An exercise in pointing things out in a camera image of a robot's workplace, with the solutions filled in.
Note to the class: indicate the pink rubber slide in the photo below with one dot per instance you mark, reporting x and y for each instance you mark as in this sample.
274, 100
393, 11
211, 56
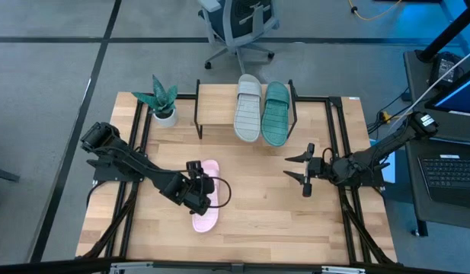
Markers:
206, 222

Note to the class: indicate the gray rubber slide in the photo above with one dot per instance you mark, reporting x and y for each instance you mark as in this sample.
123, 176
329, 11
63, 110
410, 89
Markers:
248, 114

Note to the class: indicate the computer monitor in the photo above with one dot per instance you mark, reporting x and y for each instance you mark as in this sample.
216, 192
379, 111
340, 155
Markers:
459, 97

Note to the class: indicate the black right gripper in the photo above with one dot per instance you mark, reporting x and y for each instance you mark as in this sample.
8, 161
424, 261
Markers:
314, 169

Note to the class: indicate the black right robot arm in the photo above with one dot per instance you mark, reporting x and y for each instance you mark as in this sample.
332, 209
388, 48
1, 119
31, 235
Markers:
379, 150

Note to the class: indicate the black side desk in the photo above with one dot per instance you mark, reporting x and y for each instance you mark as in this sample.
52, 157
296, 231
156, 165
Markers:
417, 83

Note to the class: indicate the gray stand foot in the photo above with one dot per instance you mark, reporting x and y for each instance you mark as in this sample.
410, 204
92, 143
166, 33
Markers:
4, 175

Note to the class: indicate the wooden shelf with black frame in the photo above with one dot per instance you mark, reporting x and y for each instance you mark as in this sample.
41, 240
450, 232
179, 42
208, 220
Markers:
215, 102

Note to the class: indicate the black laptop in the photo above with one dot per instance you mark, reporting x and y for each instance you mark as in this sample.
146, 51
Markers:
449, 179

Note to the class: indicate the black aluminium table frame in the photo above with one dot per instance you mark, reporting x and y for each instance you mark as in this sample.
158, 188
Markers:
335, 102

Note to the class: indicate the green plant in white pot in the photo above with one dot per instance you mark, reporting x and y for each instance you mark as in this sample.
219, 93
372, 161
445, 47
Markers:
162, 104

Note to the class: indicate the green rubber slide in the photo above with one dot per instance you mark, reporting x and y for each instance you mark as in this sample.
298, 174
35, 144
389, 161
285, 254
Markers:
275, 118

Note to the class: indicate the black power adapter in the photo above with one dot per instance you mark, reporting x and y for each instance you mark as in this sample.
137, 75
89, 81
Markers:
444, 68

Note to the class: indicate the black slanted pole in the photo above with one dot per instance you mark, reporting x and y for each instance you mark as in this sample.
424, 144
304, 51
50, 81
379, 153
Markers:
448, 32

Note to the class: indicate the black rig crossbar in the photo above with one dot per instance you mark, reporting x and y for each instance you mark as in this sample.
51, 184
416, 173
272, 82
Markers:
234, 267

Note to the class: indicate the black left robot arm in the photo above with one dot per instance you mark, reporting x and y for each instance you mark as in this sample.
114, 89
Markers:
143, 169

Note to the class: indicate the gray office chair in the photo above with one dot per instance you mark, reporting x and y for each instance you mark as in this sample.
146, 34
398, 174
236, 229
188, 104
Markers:
238, 23

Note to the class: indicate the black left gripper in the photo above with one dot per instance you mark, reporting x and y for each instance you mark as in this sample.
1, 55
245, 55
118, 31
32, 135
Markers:
200, 192

